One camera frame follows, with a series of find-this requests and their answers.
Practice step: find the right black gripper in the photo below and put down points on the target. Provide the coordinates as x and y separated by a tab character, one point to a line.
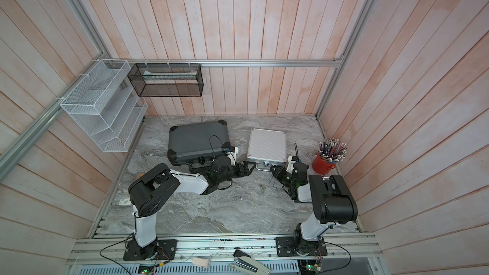
281	172

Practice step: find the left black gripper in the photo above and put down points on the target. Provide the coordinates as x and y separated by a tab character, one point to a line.
245	165

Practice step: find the silver aluminium poker case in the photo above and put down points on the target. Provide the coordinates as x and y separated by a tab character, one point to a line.
267	148

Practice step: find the dark grey poker case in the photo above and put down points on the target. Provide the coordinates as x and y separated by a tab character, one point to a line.
197	144

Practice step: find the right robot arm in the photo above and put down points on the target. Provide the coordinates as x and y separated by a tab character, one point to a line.
332	203

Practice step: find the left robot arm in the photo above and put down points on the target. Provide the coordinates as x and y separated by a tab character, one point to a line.
149	193

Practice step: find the red pencil bucket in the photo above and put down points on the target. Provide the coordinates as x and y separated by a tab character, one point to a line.
322	167

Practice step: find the bundle of pencils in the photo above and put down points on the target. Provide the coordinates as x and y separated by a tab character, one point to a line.
332	151

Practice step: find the black grey stapler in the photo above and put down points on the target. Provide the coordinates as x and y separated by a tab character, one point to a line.
246	264

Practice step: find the pink eraser block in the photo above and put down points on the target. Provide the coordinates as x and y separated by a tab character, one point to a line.
201	262

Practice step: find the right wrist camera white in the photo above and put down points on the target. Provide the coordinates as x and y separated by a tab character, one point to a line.
292	164

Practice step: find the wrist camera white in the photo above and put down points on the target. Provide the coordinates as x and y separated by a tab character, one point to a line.
231	153
292	164

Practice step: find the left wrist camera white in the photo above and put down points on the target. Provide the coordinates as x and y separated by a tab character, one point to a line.
231	153

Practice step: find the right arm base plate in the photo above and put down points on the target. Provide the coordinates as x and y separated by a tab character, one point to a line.
293	247

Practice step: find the aluminium front rail frame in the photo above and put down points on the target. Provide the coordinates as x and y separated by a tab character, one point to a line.
221	247

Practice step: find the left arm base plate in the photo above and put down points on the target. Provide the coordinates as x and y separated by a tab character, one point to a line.
159	249

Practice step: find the black mesh wall basket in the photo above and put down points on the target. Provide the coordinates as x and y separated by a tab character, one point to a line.
151	80

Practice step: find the white mesh wall shelf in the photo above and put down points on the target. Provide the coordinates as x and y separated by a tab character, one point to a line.
107	112

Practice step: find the horizontal aluminium wall rail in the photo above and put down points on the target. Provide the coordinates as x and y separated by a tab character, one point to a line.
247	62

